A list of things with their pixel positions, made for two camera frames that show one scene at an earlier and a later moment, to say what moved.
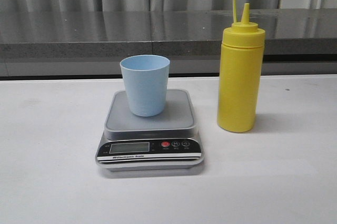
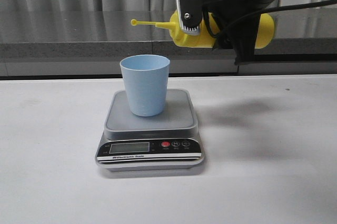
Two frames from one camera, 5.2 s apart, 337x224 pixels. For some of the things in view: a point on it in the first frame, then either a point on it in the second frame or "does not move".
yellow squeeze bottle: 240,73 → 264,33
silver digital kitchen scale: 168,141 does not move
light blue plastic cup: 146,77 does not move
